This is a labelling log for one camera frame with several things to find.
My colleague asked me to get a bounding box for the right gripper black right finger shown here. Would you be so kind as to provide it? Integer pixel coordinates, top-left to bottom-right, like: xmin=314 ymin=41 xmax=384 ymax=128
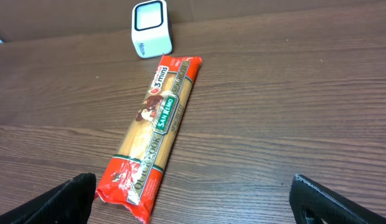
xmin=289 ymin=174 xmax=386 ymax=224

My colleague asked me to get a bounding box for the white barcode scanner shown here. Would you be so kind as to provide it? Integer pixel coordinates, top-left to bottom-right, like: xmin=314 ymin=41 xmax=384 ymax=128
xmin=131 ymin=0 xmax=172 ymax=58

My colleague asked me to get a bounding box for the San Remo spaghetti packet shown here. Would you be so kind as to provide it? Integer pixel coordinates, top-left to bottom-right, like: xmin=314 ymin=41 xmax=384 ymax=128
xmin=95 ymin=55 xmax=202 ymax=223

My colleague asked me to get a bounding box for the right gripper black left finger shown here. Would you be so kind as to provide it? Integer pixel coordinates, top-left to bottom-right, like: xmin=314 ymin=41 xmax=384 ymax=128
xmin=0 ymin=173 xmax=97 ymax=224

